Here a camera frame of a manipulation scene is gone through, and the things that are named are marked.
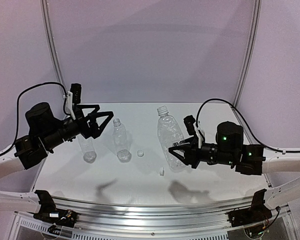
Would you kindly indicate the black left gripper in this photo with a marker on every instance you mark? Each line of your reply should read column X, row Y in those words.
column 83, row 122

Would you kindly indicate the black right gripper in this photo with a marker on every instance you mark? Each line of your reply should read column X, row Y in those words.
column 193, row 152

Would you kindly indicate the clear plastic bottle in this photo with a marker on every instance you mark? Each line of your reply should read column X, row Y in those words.
column 168, row 133
column 87, row 149
column 120, row 140

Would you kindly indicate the white blue bottle cap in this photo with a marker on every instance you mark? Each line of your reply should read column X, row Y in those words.
column 161, row 171
column 163, row 110
column 140, row 153

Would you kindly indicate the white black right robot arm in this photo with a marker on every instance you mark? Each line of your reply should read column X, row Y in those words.
column 229, row 149

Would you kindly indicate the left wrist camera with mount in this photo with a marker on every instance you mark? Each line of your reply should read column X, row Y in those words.
column 72, row 99

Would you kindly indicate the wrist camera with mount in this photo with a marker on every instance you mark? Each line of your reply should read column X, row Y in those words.
column 197, row 135
column 72, row 99

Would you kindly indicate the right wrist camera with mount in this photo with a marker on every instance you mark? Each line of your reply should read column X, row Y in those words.
column 197, row 135

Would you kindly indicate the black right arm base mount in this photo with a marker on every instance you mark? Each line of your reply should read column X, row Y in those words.
column 256, row 212

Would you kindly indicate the aluminium front rail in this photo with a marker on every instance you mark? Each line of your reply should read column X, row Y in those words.
column 211, row 221

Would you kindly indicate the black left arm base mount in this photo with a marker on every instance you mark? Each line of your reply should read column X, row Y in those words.
column 49, row 213

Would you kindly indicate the aluminium left corner post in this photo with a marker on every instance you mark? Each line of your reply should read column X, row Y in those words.
column 48, row 29

